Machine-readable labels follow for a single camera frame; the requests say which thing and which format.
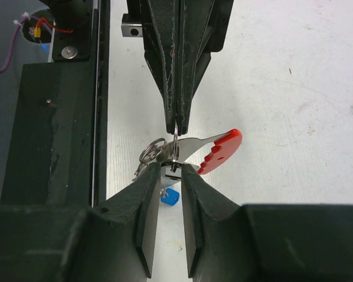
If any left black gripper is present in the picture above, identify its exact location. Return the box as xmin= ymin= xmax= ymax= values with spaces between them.
xmin=121 ymin=1 xmax=234 ymax=136

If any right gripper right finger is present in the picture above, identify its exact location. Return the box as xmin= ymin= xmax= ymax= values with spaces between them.
xmin=181 ymin=164 xmax=353 ymax=281

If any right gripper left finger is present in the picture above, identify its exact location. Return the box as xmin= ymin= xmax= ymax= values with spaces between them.
xmin=0 ymin=163 xmax=161 ymax=281

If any chain of metal keyrings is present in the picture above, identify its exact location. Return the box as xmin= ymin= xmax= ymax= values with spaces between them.
xmin=131 ymin=120 xmax=183 ymax=187

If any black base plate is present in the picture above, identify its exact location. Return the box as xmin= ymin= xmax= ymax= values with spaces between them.
xmin=0 ymin=1 xmax=110 ymax=206

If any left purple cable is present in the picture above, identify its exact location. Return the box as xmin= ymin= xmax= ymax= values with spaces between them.
xmin=0 ymin=11 xmax=54 ymax=75

